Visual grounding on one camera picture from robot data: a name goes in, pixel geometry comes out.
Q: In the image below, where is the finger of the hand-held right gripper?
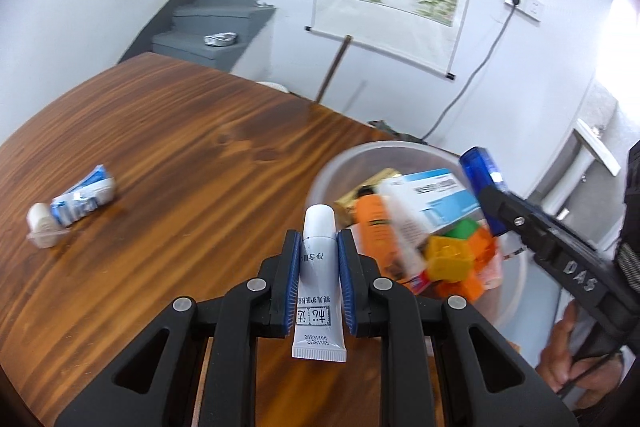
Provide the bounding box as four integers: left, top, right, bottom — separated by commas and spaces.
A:
459, 146, 557, 259

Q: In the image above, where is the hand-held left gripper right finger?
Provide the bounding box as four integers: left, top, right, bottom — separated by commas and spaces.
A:
336, 228, 578, 427

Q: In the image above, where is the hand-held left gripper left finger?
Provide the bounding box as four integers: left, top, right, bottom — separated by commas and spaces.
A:
54, 229, 303, 427

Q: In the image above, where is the white ointment tube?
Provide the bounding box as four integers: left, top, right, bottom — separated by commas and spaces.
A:
291, 204, 348, 363

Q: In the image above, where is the blue white medicine box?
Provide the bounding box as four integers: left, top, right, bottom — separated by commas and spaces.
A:
377, 168, 481, 233

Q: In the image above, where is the clear plastic bowl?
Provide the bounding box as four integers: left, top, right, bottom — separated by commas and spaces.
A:
305, 141, 531, 343

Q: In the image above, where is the person's right hand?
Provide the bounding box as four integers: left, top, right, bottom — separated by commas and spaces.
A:
536, 299, 626, 410

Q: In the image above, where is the orange tube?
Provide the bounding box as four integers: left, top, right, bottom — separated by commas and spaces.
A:
354, 187, 401, 278

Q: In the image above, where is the green toy block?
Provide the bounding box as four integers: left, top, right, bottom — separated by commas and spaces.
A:
445, 219, 481, 240

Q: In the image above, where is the red white small packet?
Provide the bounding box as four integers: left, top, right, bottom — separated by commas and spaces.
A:
402, 269, 433, 293

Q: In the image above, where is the slim white tube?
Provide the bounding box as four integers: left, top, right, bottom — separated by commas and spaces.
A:
377, 184, 428, 275

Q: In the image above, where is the gold packet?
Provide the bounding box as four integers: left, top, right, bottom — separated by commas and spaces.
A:
334, 167, 401, 220

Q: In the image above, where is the orange toy block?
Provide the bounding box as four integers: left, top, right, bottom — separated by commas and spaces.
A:
434, 267, 486, 303
467, 227, 498, 269

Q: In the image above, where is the person's dark clothing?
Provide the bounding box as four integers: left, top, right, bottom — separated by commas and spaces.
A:
614, 142, 640, 295

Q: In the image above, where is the dark cloth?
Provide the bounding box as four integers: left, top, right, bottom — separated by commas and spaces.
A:
368, 119, 426, 144

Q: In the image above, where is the yellow toy block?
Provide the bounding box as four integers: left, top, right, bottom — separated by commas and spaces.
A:
425, 236, 473, 283

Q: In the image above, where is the wooden stick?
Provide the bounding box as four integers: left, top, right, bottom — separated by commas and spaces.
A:
315, 34, 353, 104

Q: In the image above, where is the bright window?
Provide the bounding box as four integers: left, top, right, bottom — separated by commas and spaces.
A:
614, 0, 640, 82

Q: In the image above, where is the crumpled blue white toothpaste tube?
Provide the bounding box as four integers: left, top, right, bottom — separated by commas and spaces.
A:
26, 164, 118, 249

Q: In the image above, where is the grey staircase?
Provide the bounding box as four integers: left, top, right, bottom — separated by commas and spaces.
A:
150, 0, 277, 72

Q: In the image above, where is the black power cable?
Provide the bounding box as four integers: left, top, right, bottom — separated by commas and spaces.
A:
422, 0, 521, 142

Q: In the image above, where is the white pedestal sink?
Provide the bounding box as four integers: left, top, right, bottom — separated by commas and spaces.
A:
530, 117, 621, 218

